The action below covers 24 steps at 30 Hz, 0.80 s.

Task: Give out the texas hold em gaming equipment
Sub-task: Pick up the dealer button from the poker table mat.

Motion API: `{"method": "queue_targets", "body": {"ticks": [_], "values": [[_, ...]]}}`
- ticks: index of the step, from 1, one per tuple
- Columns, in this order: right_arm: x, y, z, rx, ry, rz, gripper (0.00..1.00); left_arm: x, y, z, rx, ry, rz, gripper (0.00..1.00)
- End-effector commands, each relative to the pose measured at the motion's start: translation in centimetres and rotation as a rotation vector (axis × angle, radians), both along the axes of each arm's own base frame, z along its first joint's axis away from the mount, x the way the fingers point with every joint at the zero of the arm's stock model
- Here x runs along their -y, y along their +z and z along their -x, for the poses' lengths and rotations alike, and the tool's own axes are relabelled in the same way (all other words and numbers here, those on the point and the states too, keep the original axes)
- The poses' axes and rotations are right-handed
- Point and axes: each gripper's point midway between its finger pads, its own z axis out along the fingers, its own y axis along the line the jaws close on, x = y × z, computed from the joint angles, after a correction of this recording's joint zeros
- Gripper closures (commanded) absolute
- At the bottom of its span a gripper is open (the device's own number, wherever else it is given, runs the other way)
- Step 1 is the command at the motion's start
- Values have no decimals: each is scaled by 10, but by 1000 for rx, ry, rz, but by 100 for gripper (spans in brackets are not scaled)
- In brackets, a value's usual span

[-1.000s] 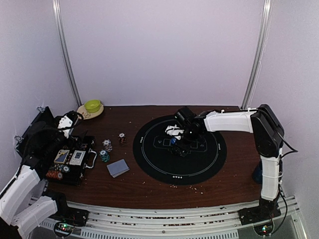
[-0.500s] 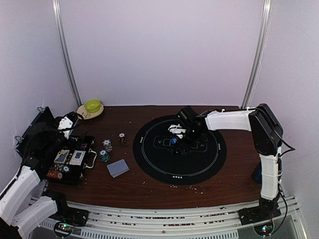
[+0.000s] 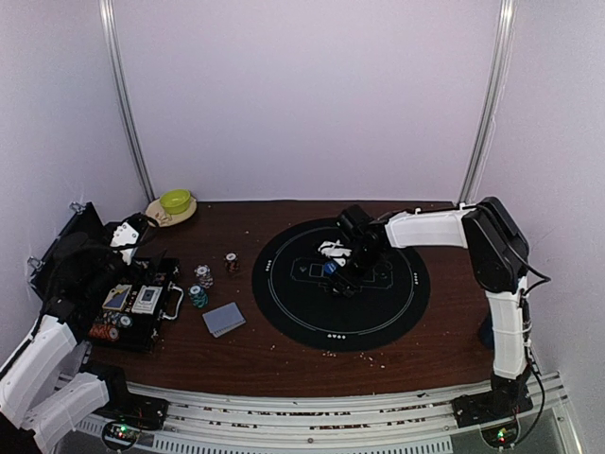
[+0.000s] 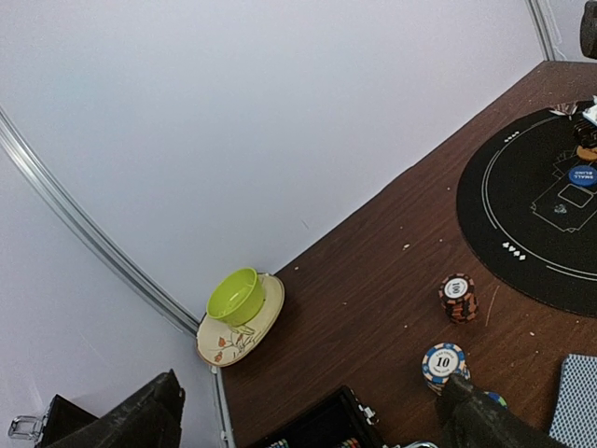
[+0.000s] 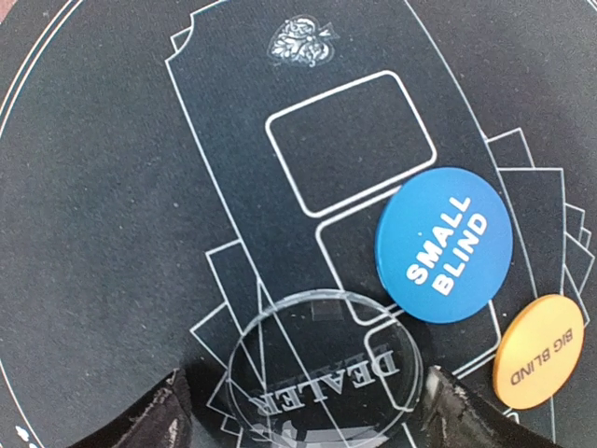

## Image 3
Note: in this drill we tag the left aluminium frame post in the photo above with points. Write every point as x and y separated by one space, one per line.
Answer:
109 26

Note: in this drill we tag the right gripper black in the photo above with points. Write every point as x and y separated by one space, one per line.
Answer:
353 282

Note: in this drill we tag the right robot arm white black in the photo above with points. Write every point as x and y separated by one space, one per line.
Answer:
499 256

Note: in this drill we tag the boxed card deck gold blue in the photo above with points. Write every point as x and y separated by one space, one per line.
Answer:
117 298

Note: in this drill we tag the blue backed card deck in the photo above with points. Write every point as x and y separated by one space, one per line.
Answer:
223 320

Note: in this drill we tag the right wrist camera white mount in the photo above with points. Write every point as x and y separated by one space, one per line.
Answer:
334 249

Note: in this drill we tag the boxed card deck white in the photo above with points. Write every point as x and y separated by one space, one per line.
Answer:
146 300

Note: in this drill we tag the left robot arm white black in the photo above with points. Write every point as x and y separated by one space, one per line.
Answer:
33 417

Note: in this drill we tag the aluminium front rail frame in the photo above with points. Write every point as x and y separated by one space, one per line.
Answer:
414 422

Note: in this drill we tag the blue small blind button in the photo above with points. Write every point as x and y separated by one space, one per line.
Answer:
330 268

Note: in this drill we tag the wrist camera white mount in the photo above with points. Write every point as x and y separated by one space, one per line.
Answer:
128 236
334 249

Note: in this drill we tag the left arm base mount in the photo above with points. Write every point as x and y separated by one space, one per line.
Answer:
136 410

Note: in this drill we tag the green blue 50 chip stack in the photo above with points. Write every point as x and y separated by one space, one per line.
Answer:
198 296

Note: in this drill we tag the green chip row in case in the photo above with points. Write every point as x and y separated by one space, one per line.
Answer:
115 318

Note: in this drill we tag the right aluminium frame post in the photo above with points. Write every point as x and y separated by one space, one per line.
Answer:
495 89

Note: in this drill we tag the aluminium frame post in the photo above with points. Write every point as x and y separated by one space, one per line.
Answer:
109 26
495 89

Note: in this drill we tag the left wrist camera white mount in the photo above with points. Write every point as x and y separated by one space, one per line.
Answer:
128 236

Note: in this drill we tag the round black poker mat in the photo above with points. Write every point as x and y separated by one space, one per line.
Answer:
311 299

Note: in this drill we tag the blue white 10 chip stack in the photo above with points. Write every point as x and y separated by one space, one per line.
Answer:
204 276

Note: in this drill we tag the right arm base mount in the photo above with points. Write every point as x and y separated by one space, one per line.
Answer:
500 402

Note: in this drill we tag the black poker set case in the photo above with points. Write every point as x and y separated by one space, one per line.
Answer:
159 270

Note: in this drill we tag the black orange 100 chip stack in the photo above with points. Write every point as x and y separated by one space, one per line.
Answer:
231 262

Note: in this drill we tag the dark blue mug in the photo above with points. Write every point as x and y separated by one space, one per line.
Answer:
485 333

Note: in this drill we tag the green plastic bowl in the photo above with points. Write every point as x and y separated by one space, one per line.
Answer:
175 201

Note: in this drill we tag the orange chip row in case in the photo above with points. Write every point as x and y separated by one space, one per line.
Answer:
104 332

